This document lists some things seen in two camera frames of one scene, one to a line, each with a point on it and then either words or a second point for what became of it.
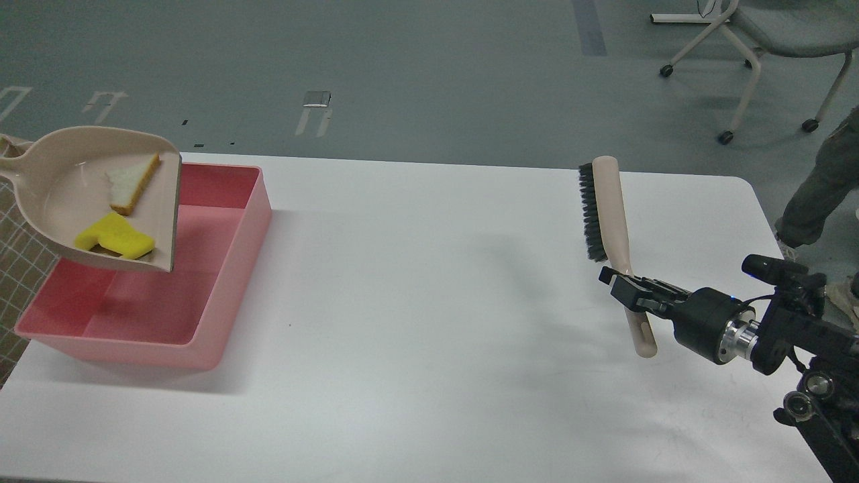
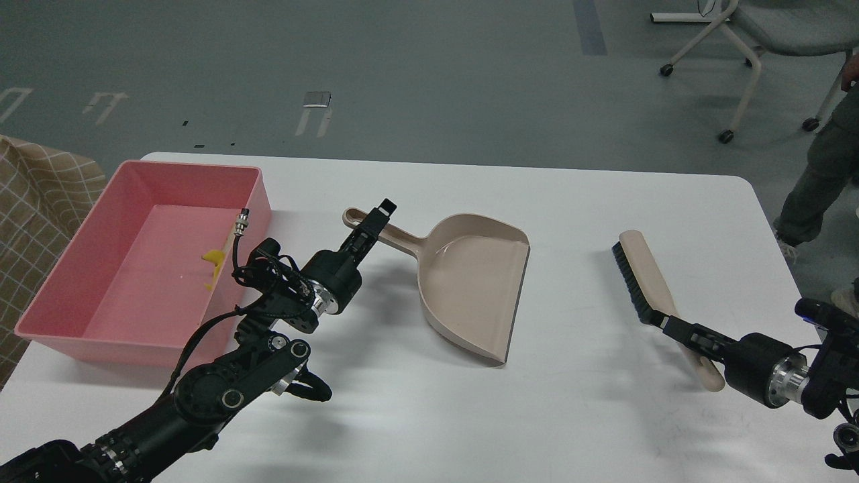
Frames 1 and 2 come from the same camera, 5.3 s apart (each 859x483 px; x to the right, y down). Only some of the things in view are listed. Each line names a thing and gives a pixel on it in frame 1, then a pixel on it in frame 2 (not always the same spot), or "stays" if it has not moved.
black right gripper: [713, 323] to [755, 365]
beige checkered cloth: [28, 256] stays
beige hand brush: [605, 239] to [649, 294]
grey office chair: [796, 28] stays
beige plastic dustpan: [60, 176] to [471, 270]
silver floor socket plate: [317, 98] stays
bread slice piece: [127, 182] to [230, 241]
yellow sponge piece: [117, 233] to [216, 257]
